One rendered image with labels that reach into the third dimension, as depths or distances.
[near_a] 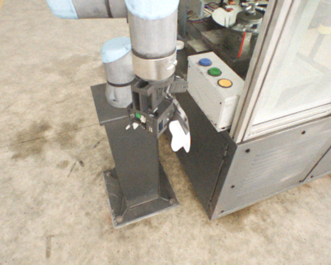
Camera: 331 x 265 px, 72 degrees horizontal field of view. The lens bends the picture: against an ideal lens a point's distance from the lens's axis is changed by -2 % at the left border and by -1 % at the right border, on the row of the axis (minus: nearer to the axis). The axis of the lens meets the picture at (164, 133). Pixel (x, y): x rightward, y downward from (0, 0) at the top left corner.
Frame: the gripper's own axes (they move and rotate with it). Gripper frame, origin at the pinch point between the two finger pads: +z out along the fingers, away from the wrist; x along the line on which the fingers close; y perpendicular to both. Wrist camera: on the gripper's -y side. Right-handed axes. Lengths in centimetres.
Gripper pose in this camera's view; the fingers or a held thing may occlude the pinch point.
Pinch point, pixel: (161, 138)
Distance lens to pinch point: 57.3
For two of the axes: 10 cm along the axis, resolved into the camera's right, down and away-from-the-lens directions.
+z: 0.0, 6.9, 7.3
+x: 8.6, 3.7, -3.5
